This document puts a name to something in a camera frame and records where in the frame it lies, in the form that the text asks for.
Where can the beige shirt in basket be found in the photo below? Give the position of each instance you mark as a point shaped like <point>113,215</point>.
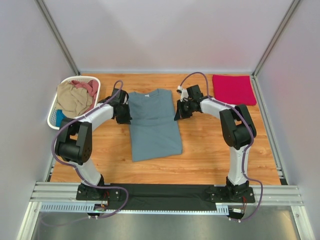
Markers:
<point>72,101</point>

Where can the aluminium front rail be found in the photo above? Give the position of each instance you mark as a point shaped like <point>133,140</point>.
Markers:
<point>273,195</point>

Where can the grey-blue t-shirt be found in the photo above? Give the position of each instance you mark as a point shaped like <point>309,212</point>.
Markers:
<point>153,131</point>

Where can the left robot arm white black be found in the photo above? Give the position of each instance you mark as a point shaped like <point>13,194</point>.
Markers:
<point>74,140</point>

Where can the slotted grey cable duct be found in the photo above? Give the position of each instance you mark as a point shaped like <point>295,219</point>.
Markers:
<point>95,208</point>

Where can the left aluminium frame post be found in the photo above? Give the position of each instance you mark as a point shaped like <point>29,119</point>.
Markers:
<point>57,35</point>

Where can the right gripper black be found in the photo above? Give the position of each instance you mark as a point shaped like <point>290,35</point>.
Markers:
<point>182,110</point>

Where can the right aluminium frame post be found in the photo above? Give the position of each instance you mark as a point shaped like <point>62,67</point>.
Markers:
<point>277,35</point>

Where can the teal shirt in basket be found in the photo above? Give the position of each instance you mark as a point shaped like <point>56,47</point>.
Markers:
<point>59,117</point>

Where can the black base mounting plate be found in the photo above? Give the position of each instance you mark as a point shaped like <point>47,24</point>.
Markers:
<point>184,196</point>

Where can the pink shirt in basket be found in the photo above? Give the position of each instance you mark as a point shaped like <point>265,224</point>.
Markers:
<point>92,88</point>

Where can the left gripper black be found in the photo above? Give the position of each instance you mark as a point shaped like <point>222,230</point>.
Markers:
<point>124,116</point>

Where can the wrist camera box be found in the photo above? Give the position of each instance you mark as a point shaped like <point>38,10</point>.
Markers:
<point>194,92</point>
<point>120,97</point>

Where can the folded magenta t-shirt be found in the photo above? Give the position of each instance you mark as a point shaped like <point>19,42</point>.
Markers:
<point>233,89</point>

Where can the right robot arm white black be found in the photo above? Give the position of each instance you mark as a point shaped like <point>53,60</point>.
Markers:
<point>238,132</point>

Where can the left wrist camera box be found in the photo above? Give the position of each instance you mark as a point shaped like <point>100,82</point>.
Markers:
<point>120,97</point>

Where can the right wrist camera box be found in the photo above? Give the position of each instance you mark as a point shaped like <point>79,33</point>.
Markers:
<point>194,92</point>

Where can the aluminium frame post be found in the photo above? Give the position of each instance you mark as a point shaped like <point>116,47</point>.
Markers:
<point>277,35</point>
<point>57,35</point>

